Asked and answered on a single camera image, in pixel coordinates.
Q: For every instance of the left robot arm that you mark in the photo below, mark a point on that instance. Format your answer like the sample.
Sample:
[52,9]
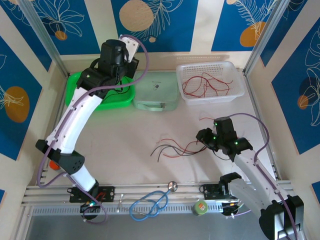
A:
[75,125]

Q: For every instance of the green plastic mesh basket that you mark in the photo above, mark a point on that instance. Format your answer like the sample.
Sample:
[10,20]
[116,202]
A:
[115,102]

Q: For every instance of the mint green zip case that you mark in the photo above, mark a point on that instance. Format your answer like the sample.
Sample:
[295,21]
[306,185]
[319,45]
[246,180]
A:
[150,92]

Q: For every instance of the white plastic mesh basket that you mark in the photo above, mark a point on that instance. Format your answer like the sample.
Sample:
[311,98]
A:
[212,67]

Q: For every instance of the blue stethoscope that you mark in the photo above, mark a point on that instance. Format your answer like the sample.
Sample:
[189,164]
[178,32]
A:
[172,185]

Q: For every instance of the orange capped bottle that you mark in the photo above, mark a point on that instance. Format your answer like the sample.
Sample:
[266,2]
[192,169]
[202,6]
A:
[53,165]

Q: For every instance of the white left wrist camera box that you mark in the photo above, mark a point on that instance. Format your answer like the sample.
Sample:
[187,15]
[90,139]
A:
[131,47]

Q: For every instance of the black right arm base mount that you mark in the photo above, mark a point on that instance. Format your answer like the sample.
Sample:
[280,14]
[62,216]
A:
[212,191]

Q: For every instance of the aluminium frame post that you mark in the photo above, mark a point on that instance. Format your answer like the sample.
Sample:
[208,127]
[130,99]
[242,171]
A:
[265,37]
[42,32]

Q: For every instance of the aluminium frame rail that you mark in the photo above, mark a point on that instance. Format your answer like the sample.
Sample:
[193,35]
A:
[150,187]

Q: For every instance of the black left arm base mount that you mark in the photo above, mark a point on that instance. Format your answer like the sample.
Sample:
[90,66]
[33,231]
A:
[107,193]

